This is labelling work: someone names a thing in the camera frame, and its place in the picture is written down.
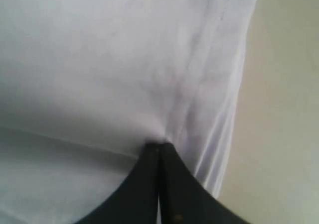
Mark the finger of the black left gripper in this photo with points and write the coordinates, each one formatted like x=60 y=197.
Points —
x=182 y=198
x=136 y=200

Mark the white t-shirt red lettering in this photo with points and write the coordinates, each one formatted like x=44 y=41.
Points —
x=84 y=83

